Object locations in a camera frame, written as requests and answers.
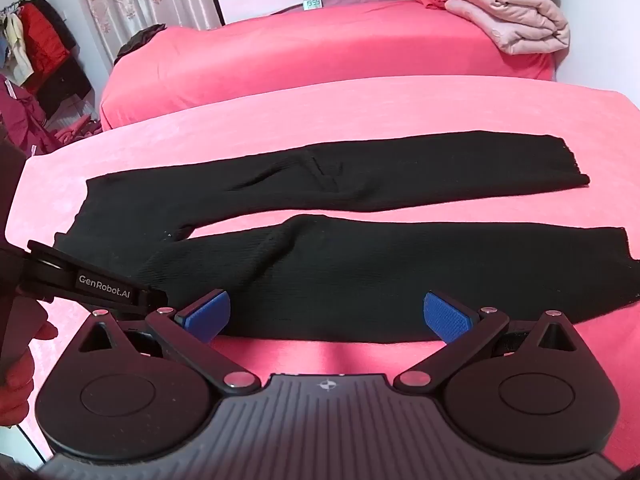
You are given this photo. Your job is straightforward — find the pink bed far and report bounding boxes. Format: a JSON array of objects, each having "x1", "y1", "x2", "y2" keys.
[{"x1": 100, "y1": 0, "x2": 555, "y2": 129}]

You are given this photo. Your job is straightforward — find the left hand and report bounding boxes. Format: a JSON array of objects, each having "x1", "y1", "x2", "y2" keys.
[{"x1": 1, "y1": 297, "x2": 58, "y2": 427}]

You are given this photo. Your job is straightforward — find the dark red clothes pile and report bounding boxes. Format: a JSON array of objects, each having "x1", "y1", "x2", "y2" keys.
[{"x1": 0, "y1": 76, "x2": 102, "y2": 157}]

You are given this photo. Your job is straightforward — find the white label on bed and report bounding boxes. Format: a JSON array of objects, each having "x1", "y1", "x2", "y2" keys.
[{"x1": 303, "y1": 0, "x2": 323, "y2": 11}]

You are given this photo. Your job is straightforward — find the folded light pink quilt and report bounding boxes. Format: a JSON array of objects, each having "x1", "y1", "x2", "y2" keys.
[{"x1": 445, "y1": 0, "x2": 570, "y2": 55}]

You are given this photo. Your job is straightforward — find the hanging clothes rack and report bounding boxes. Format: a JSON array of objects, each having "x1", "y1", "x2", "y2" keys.
[{"x1": 1, "y1": 0, "x2": 92, "y2": 118}]

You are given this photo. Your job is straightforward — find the black pants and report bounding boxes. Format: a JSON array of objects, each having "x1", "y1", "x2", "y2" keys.
[{"x1": 54, "y1": 131, "x2": 639, "y2": 344}]

